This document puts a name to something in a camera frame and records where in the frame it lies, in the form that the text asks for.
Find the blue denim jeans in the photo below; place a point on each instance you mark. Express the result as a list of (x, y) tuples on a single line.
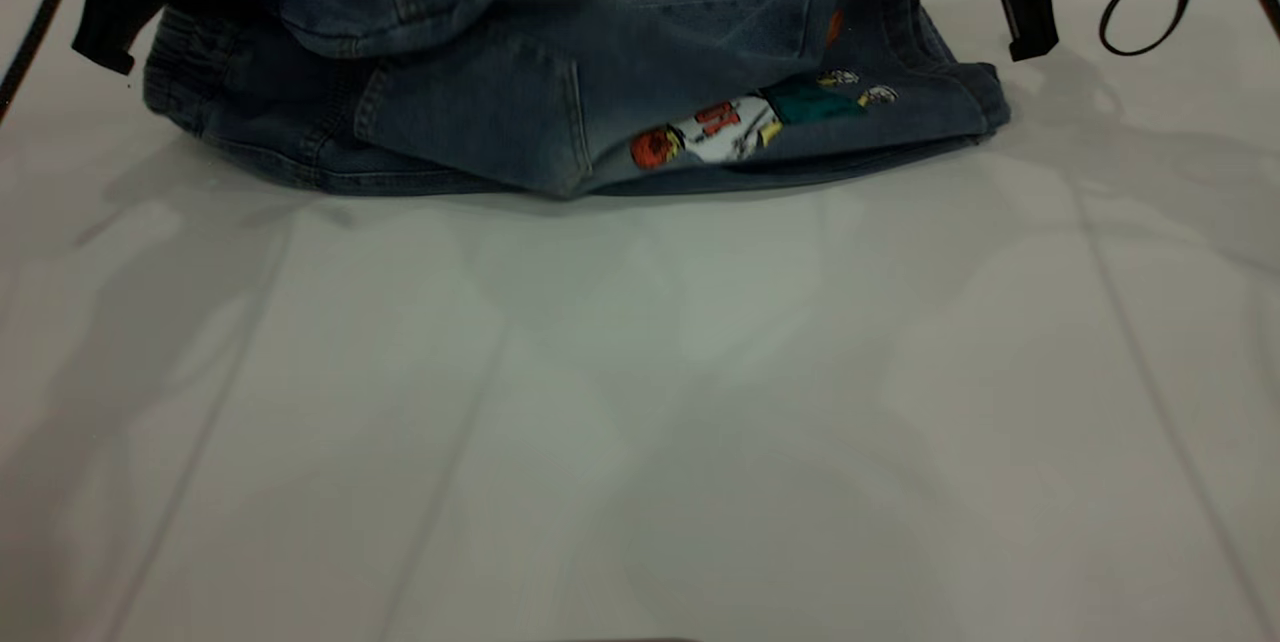
[(480, 102)]

